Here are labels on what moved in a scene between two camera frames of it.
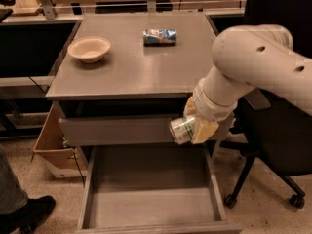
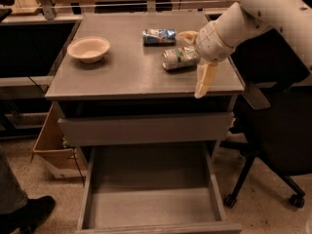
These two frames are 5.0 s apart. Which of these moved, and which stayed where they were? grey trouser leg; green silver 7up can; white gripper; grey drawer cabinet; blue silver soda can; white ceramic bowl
Moved: white gripper; green silver 7up can
Stayed: grey drawer cabinet; white ceramic bowl; blue silver soda can; grey trouser leg
